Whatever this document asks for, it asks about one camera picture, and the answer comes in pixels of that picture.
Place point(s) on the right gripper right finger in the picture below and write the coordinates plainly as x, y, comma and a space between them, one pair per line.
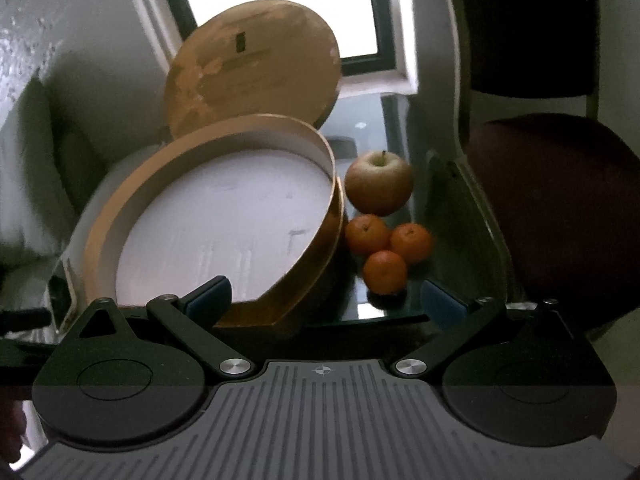
459, 325

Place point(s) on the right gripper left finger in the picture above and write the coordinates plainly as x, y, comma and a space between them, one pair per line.
188, 319

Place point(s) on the orange mandarin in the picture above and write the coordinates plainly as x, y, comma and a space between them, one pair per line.
367, 234
412, 242
385, 273

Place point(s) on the red-yellow apple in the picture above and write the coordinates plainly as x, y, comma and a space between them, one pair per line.
379, 182

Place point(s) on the gold round box lid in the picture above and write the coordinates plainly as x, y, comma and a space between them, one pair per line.
260, 57

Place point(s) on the gold round gift box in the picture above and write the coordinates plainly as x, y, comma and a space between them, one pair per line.
256, 199

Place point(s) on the black chair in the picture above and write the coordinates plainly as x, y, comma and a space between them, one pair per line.
508, 90

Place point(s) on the grey sofa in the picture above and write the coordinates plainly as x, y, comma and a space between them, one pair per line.
51, 193

